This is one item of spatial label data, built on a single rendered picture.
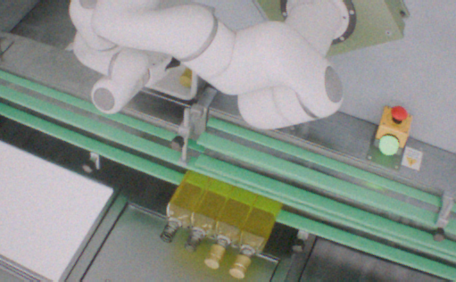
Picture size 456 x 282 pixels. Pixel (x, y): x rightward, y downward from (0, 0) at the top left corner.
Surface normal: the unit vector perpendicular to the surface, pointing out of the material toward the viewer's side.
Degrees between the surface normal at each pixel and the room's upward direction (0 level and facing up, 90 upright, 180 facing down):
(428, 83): 0
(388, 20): 1
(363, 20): 1
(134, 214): 90
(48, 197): 90
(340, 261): 90
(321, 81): 81
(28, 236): 90
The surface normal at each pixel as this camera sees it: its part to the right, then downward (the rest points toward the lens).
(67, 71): 0.08, -0.67
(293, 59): 0.67, 0.00
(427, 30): -0.36, 0.67
